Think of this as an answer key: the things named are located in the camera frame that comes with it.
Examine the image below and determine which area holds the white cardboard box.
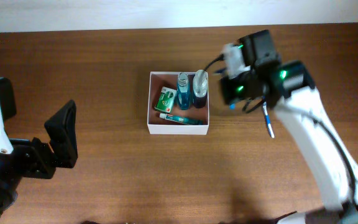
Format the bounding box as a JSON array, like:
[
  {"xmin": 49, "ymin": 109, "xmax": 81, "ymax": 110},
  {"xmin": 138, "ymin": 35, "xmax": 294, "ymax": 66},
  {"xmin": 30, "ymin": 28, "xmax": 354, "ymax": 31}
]
[{"xmin": 147, "ymin": 72, "xmax": 210, "ymax": 135}]

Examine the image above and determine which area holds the white teal toothpaste tube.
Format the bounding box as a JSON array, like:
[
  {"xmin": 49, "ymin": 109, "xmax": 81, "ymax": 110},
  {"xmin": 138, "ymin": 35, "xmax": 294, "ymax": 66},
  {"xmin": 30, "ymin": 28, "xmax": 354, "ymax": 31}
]
[{"xmin": 159, "ymin": 113, "xmax": 203, "ymax": 125}]

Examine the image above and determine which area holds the clear bottle dark liquid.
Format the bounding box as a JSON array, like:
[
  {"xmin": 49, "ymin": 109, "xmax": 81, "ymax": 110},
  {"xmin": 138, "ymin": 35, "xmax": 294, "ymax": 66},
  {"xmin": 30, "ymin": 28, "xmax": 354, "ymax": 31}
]
[{"xmin": 193, "ymin": 70, "xmax": 208, "ymax": 108}]

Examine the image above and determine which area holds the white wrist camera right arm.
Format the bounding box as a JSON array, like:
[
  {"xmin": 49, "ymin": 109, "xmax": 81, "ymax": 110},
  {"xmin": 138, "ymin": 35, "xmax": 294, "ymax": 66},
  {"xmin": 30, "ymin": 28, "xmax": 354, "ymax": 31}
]
[{"xmin": 222, "ymin": 44, "xmax": 250, "ymax": 79}]

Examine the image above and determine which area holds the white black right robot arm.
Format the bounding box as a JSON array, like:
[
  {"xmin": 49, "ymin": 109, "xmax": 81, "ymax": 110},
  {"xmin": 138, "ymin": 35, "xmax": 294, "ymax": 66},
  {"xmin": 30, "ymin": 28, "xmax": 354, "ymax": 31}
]
[{"xmin": 220, "ymin": 30, "xmax": 358, "ymax": 223}]

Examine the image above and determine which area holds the teal mouthwash bottle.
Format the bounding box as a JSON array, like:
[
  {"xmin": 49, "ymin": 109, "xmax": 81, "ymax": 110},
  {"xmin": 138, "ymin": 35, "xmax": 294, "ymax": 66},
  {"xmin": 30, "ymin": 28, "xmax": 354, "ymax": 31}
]
[{"xmin": 177, "ymin": 72, "xmax": 191, "ymax": 110}]

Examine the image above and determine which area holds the green soap box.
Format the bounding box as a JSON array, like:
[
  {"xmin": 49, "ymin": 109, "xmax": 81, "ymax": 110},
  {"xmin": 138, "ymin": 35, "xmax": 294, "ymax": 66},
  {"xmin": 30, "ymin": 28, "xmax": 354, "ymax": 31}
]
[{"xmin": 154, "ymin": 86, "xmax": 177, "ymax": 114}]

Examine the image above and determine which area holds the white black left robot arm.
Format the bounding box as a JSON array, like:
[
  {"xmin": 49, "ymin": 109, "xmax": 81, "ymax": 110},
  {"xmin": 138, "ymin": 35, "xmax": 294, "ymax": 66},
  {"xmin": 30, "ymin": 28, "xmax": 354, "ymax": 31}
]
[{"xmin": 0, "ymin": 77, "xmax": 78, "ymax": 218}]

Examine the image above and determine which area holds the blue white toothbrush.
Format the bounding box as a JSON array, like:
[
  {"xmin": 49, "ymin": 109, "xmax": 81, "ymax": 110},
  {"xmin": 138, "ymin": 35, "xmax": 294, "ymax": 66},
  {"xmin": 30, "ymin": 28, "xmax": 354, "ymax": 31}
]
[{"xmin": 262, "ymin": 102, "xmax": 275, "ymax": 139}]

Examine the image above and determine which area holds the blue disposable razor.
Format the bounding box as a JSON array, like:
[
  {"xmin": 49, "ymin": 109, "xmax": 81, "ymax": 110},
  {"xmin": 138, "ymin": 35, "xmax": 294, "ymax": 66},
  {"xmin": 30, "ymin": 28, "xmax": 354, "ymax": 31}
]
[{"xmin": 213, "ymin": 68, "xmax": 236, "ymax": 110}]

